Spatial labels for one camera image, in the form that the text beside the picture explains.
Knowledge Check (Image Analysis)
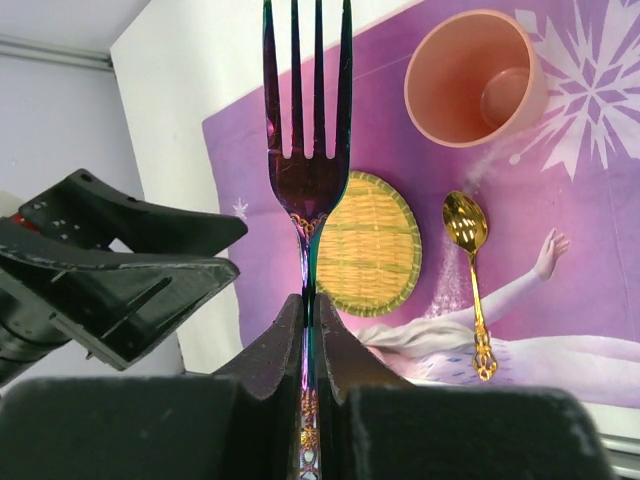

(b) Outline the yellow round woven coaster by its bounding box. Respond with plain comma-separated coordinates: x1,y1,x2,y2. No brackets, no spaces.
317,170,423,317

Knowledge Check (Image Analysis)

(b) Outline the pink plastic cup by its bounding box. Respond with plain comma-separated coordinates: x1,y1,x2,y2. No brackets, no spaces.
404,9,549,148

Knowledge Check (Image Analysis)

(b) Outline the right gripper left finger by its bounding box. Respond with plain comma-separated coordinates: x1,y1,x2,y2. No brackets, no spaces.
214,294,304,479

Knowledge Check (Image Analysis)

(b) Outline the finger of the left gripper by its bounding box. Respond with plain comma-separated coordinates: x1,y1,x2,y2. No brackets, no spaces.
19,169,248,255
1,249,239,370

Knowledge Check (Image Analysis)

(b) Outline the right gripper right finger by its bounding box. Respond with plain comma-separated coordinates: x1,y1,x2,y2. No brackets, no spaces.
314,294,411,479

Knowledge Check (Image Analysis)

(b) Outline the gold fork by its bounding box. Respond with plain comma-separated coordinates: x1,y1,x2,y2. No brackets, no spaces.
442,191,498,382

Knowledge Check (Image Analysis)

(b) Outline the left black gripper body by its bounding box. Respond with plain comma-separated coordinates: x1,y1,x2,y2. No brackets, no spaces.
0,189,71,386

